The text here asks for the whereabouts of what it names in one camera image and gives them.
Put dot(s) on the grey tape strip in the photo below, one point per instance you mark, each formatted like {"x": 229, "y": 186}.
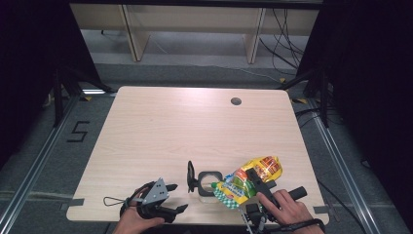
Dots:
{"x": 320, "y": 209}
{"x": 73, "y": 203}

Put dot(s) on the yellow floor tape piece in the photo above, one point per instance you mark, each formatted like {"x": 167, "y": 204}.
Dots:
{"x": 87, "y": 98}
{"x": 282, "y": 79}
{"x": 300, "y": 101}

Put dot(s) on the aluminium floor rail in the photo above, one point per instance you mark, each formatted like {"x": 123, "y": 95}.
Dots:
{"x": 35, "y": 165}
{"x": 344, "y": 169}

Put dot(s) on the grey table grommet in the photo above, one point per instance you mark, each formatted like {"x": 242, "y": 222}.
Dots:
{"x": 236, "y": 101}

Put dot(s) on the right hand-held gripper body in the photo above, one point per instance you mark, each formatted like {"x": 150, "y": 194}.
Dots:
{"x": 255, "y": 213}

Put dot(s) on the person's right hand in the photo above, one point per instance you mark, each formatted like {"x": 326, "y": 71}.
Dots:
{"x": 289, "y": 211}

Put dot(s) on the black tripod stand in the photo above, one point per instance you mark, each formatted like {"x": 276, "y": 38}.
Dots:
{"x": 61, "y": 94}
{"x": 319, "y": 94}

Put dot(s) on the black curtain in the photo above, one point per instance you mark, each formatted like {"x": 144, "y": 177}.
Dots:
{"x": 29, "y": 65}
{"x": 373, "y": 81}

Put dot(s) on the person's left hand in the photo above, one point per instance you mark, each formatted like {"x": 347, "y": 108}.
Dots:
{"x": 133, "y": 224}

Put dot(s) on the light wooden shelf unit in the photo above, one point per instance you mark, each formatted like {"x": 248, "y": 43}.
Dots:
{"x": 195, "y": 19}

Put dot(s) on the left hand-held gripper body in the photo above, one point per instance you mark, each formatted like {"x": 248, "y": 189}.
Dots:
{"x": 156, "y": 193}

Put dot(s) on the yellow refill pouch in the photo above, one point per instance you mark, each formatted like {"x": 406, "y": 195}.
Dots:
{"x": 240, "y": 185}

